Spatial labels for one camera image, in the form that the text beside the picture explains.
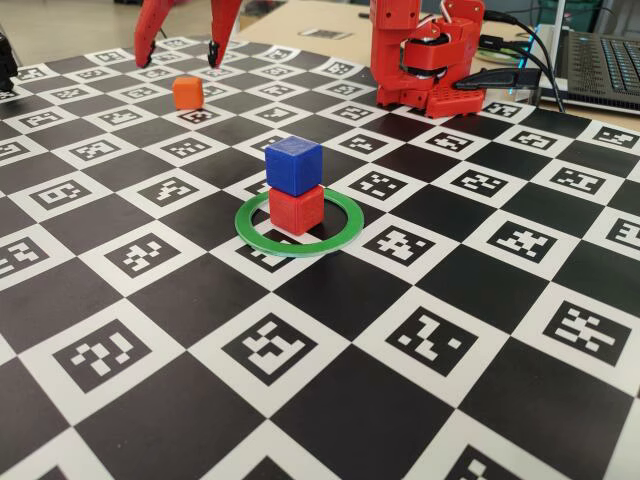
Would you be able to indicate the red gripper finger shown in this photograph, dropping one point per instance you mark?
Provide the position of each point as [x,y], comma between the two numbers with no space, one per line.
[222,25]
[150,30]

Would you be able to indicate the orange cube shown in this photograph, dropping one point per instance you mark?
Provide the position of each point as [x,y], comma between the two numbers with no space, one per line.
[188,95]

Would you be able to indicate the blue cube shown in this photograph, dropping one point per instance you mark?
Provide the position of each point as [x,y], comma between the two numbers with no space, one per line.
[292,167]

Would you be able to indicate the red cube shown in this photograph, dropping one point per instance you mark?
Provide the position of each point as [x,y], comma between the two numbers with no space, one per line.
[295,212]

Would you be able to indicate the red robot arm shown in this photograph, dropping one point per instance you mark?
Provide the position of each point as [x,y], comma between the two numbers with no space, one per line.
[395,60]

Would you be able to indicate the black pen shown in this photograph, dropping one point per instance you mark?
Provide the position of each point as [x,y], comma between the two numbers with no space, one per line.
[365,15]

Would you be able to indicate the black object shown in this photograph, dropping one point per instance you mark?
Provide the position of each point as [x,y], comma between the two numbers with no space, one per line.
[6,65]

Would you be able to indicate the black white marker mat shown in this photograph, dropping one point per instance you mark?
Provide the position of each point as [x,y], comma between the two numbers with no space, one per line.
[150,300]

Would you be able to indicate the large black connector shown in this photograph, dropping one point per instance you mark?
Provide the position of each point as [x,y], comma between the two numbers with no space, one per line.
[495,80]

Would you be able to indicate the dark laptop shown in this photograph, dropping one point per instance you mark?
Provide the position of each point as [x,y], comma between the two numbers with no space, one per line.
[600,65]

